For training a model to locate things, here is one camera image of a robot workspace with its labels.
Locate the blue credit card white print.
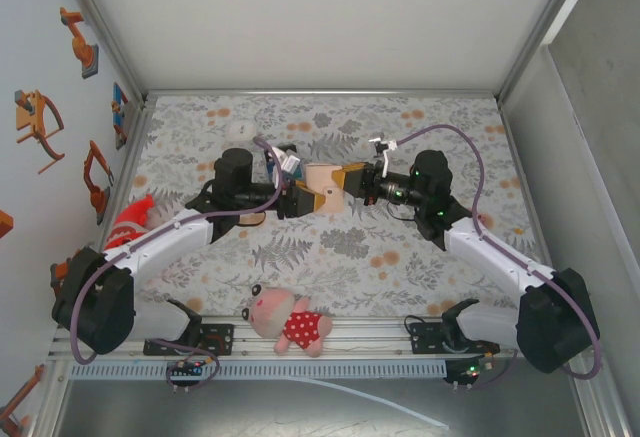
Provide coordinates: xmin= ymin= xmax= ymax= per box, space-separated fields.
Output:
xmin=267 ymin=155 xmax=306 ymax=184

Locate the white round lidded container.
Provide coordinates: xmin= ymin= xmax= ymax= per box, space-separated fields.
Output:
xmin=223 ymin=120 xmax=260 ymax=145

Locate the floral table mat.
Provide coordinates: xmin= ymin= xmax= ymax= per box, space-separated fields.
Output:
xmin=97 ymin=94 xmax=555 ymax=318

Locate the red plush toy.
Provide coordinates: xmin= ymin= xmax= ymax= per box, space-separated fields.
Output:
xmin=101 ymin=194 xmax=175 ymax=254

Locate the pink pig plush toy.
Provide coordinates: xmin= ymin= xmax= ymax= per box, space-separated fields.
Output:
xmin=241 ymin=283 xmax=335 ymax=359

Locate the blue orange gantry sticker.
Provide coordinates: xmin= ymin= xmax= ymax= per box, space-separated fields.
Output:
xmin=109 ymin=81 xmax=134 ymax=152

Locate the orange excavator sticker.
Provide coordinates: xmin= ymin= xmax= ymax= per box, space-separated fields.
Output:
xmin=81 ymin=139 xmax=116 ymax=227

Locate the left circuit board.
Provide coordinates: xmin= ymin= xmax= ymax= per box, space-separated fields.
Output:
xmin=166 ymin=358 xmax=207 ymax=383

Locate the circuit board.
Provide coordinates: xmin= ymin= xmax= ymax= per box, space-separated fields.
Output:
xmin=166 ymin=358 xmax=207 ymax=383
xmin=443 ymin=354 xmax=496 ymax=389

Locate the right circuit board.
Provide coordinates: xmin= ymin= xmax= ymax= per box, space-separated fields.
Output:
xmin=443 ymin=354 xmax=496 ymax=389

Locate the orange claw sticker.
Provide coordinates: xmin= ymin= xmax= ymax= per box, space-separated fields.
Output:
xmin=13 ymin=89 xmax=67 ymax=175

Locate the aluminium rear rail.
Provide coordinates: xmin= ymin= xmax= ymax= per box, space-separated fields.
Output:
xmin=142 ymin=88 xmax=504 ymax=104

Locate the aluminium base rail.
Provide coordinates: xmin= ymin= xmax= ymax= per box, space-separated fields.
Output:
xmin=47 ymin=312 xmax=609 ymax=362

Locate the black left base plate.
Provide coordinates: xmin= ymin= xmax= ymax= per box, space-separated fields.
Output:
xmin=143 ymin=323 xmax=236 ymax=357

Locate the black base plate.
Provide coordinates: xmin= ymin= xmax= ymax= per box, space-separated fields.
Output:
xmin=143 ymin=323 xmax=236 ymax=357
xmin=409 ymin=321 xmax=501 ymax=357

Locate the white slotted cable duct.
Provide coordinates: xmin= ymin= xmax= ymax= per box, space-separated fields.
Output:
xmin=69 ymin=360 xmax=449 ymax=382

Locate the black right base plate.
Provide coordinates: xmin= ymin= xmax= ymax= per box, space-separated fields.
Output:
xmin=409 ymin=321 xmax=501 ymax=357

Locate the aluminium corner post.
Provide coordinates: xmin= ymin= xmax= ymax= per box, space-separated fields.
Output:
xmin=53 ymin=0 xmax=151 ymax=108
xmin=497 ymin=0 xmax=607 ymax=106

